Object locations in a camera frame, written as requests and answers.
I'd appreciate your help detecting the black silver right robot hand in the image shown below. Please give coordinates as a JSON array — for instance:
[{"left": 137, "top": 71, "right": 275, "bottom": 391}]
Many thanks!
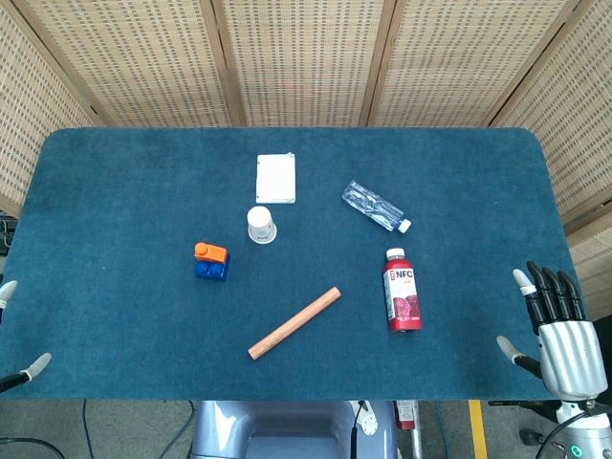
[{"left": 495, "top": 260, "right": 599, "bottom": 402}]

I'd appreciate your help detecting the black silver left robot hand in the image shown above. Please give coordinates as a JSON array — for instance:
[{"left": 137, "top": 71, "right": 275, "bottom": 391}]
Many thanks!
[{"left": 0, "top": 280, "right": 53, "bottom": 394}]

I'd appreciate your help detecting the blue and orange toy block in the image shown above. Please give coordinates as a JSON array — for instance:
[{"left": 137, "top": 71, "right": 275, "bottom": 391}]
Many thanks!
[{"left": 194, "top": 252, "right": 231, "bottom": 284}]

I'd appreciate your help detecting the orange plastic toy block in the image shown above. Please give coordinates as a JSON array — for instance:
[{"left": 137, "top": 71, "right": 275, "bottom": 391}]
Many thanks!
[{"left": 194, "top": 242, "right": 229, "bottom": 265}]

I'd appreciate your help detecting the black equipment beside table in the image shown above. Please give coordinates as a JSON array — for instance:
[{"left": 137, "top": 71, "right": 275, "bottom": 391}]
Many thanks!
[{"left": 0, "top": 209, "right": 14, "bottom": 255}]

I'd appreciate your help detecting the red canister under table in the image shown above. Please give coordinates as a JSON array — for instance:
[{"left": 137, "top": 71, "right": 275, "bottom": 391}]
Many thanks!
[{"left": 394, "top": 400, "right": 420, "bottom": 432}]

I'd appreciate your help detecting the red NFC juice bottle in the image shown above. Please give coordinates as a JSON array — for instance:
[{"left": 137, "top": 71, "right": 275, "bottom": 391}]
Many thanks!
[{"left": 382, "top": 247, "right": 424, "bottom": 334}]

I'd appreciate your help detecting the blue felt table mat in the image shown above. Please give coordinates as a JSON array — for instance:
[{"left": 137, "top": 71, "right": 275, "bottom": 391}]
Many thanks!
[{"left": 0, "top": 126, "right": 605, "bottom": 403}]

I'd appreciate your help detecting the woven folding screen panel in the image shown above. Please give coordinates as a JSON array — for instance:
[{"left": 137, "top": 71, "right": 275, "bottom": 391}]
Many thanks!
[
  {"left": 11, "top": 0, "right": 246, "bottom": 129},
  {"left": 487, "top": 0, "right": 612, "bottom": 334},
  {"left": 212, "top": 0, "right": 399, "bottom": 129},
  {"left": 0, "top": 0, "right": 99, "bottom": 219},
  {"left": 366, "top": 0, "right": 592, "bottom": 129}
]

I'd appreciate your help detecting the clear plastic water bottle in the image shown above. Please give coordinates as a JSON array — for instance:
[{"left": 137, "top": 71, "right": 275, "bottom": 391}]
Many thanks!
[{"left": 340, "top": 179, "right": 413, "bottom": 235}]

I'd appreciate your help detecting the silver blue robot torso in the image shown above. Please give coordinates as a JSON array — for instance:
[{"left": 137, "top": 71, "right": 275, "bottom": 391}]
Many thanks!
[{"left": 189, "top": 400, "right": 399, "bottom": 459}]

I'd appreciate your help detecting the wooden round stick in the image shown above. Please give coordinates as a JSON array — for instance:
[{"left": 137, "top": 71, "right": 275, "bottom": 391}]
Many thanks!
[{"left": 247, "top": 286, "right": 343, "bottom": 361}]

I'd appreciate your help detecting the white paper cup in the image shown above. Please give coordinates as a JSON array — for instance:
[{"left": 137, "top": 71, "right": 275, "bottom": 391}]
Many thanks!
[{"left": 246, "top": 206, "right": 278, "bottom": 245}]

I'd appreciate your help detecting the white rectangular packet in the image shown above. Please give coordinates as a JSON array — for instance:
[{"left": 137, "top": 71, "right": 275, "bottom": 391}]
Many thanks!
[{"left": 254, "top": 151, "right": 297, "bottom": 206}]

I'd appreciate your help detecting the blue floor cable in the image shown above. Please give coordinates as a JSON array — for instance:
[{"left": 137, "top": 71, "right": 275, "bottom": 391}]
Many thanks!
[{"left": 81, "top": 400, "right": 96, "bottom": 459}]

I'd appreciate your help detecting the black torso cable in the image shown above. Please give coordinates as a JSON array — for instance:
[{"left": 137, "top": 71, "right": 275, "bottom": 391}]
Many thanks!
[{"left": 347, "top": 400, "right": 367, "bottom": 459}]

